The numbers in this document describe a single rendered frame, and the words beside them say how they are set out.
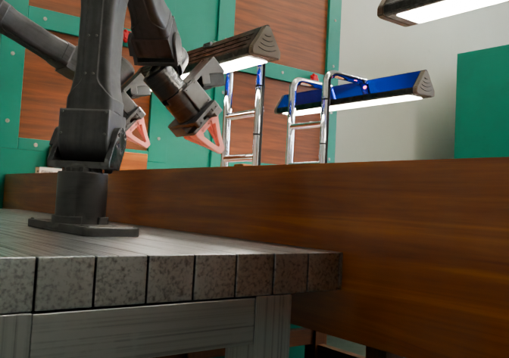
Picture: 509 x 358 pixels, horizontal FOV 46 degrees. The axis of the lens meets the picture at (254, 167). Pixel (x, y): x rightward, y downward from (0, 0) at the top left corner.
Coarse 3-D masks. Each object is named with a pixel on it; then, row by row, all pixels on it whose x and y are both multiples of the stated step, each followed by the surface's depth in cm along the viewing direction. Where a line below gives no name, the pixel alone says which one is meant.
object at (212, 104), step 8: (184, 88) 108; (176, 96) 108; (184, 96) 108; (168, 104) 109; (176, 104) 108; (184, 104) 108; (192, 104) 109; (208, 104) 110; (216, 104) 110; (176, 112) 109; (184, 112) 109; (192, 112) 109; (200, 112) 109; (176, 120) 112; (184, 120) 110; (192, 120) 108; (200, 120) 108; (176, 128) 113
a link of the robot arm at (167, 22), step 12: (132, 0) 93; (144, 0) 93; (156, 0) 95; (132, 12) 96; (144, 12) 95; (156, 12) 96; (168, 12) 100; (132, 24) 98; (144, 24) 98; (156, 24) 98; (168, 24) 100; (132, 36) 101; (144, 36) 100; (156, 36) 100; (168, 36) 100; (144, 48) 102; (156, 48) 102; (168, 48) 102
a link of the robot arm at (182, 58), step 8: (176, 32) 103; (128, 40) 104; (176, 40) 103; (176, 48) 104; (184, 48) 115; (136, 56) 105; (176, 56) 104; (184, 56) 114; (136, 64) 106; (144, 64) 106; (152, 64) 105; (160, 64) 105; (168, 64) 105; (176, 64) 105; (184, 64) 114
